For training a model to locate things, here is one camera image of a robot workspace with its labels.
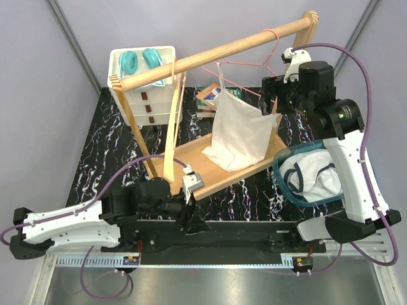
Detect beige wooden hanger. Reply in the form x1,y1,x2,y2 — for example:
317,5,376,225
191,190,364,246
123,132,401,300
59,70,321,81
163,57,187,183

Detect left teal ring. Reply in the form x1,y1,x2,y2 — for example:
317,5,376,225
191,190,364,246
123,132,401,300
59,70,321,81
118,50,139,75

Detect white navy-trimmed tank top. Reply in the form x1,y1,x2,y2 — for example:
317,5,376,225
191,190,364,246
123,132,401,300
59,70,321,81
280,149,343,203

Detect right teal ring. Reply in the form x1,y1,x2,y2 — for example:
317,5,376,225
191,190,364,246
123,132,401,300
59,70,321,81
142,47,164,69

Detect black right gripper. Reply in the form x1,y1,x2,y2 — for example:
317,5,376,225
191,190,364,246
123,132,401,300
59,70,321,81
258,74,313,118

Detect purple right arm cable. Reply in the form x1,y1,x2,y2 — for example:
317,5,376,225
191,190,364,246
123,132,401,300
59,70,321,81
292,43,399,266

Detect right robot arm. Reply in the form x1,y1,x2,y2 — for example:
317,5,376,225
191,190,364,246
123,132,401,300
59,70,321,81
261,61,401,252

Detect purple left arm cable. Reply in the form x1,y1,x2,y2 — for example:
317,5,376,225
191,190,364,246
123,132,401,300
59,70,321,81
0,154,191,247

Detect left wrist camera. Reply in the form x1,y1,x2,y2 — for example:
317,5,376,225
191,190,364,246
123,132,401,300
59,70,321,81
182,165,204,205

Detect pink wire hanger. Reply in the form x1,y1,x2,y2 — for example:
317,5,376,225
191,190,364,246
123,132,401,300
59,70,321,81
213,29,280,93

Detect wooden clothes rack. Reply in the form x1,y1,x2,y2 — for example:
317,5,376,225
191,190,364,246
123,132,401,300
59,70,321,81
109,11,319,200

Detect teal ring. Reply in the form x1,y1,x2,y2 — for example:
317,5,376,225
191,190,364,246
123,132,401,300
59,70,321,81
118,50,139,75
142,47,164,69

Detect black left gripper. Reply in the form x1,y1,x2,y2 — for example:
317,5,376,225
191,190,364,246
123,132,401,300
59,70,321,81
139,188,211,235

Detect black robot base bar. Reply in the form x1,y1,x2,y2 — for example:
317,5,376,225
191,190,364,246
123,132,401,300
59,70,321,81
100,219,328,254

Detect teal plastic bin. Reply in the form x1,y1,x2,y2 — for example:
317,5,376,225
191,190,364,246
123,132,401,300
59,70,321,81
272,140,343,207

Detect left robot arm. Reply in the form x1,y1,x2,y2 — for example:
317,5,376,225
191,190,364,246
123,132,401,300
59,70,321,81
9,175,210,260

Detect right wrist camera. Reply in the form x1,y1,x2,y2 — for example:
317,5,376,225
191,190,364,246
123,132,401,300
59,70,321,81
282,48,312,84

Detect white camisole top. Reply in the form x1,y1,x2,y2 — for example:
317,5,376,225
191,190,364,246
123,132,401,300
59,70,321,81
202,63,278,172

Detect stack of books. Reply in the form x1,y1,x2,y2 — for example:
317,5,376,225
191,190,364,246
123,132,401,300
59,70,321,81
195,83,243,119

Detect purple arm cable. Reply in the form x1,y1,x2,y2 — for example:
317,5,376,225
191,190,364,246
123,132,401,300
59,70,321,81
0,154,191,247
292,43,399,266

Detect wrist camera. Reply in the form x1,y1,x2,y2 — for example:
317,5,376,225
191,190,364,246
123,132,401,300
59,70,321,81
282,48,312,84
182,165,204,205

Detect white drawer unit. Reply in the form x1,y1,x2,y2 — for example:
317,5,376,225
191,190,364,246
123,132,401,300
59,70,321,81
107,46,176,126

